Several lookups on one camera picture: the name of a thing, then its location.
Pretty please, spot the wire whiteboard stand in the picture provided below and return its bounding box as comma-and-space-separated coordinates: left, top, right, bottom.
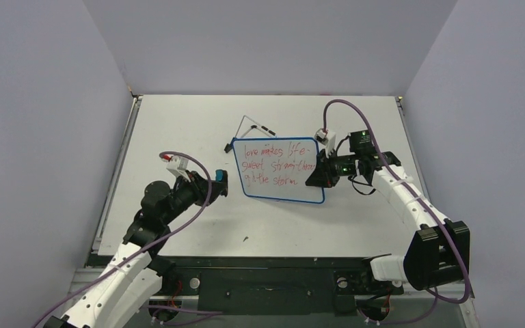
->
224, 115, 278, 154

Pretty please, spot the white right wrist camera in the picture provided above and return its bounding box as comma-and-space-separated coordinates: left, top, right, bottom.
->
314, 128, 337, 148

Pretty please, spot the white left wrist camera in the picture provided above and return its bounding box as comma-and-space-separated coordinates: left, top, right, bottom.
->
164, 155, 190, 182

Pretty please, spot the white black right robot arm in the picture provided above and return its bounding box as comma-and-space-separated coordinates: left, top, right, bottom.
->
306, 128, 470, 292

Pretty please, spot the teal whiteboard eraser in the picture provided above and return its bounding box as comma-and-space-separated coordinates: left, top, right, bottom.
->
215, 169, 228, 183

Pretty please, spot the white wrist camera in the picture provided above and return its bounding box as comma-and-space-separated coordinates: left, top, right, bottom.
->
164, 155, 190, 182
314, 128, 337, 148

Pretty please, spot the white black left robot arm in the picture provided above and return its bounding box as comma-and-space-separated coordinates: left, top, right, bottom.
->
44, 169, 228, 327

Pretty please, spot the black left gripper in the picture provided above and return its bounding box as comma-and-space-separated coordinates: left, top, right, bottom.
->
161, 169, 226, 225

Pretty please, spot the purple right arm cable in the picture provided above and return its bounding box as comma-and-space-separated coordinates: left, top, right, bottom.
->
323, 99, 472, 304

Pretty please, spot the aluminium table edge rail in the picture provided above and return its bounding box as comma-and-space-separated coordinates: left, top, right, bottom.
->
90, 95, 144, 254

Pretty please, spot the blue framed whiteboard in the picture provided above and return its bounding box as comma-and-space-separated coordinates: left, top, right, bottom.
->
231, 137, 325, 204

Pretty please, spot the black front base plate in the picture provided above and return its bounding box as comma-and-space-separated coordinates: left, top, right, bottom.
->
150, 256, 405, 316

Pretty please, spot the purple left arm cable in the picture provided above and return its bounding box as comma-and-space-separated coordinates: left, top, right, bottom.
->
29, 151, 213, 328

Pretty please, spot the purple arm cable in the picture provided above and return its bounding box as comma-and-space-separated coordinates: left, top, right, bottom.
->
323, 99, 472, 304
29, 151, 213, 328

